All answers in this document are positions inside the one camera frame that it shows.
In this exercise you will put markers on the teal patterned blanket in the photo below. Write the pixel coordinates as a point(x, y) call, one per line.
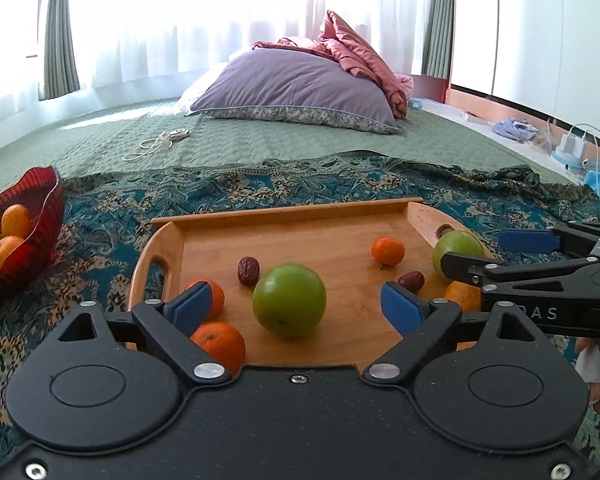
point(105, 220)

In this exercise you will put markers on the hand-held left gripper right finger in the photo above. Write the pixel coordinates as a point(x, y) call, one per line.
point(402, 310)

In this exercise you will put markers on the white charger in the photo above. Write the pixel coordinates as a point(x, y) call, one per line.
point(574, 144)

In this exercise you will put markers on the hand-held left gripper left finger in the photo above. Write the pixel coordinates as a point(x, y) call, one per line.
point(192, 307)

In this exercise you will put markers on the red glass bowl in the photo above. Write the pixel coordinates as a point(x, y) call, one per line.
point(40, 220)

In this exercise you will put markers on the light blue clothes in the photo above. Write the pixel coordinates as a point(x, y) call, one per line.
point(516, 129)

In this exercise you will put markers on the red date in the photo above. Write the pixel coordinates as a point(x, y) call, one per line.
point(411, 280)
point(248, 270)

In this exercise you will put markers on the large orange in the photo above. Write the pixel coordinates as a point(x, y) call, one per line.
point(461, 296)

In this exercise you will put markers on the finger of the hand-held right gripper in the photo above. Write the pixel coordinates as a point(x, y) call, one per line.
point(525, 241)
point(480, 267)

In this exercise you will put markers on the person's right hand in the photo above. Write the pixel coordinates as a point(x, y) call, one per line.
point(591, 367)

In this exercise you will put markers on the green quilted bedspread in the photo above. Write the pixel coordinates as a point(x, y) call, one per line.
point(280, 145)

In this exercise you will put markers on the small mandarin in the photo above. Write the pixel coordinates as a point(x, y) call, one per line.
point(387, 251)
point(217, 297)
point(219, 346)

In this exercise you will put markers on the orange fruit in bowl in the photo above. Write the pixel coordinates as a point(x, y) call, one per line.
point(16, 220)
point(5, 255)

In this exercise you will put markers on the sheer white curtain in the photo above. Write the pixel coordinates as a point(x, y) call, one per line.
point(230, 15)

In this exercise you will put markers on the green curtain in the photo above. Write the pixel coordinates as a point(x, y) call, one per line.
point(60, 30)
point(437, 15)

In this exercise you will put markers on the white wardrobe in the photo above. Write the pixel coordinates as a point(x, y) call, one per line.
point(535, 25)

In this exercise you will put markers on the pink duvet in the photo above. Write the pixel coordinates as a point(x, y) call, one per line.
point(360, 55)

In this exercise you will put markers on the green apple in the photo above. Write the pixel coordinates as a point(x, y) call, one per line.
point(456, 250)
point(290, 300)

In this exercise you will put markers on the reddish wooden bed frame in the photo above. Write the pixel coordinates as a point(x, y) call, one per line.
point(430, 90)

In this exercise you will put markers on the purple pillow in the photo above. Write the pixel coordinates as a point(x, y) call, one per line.
point(300, 87)

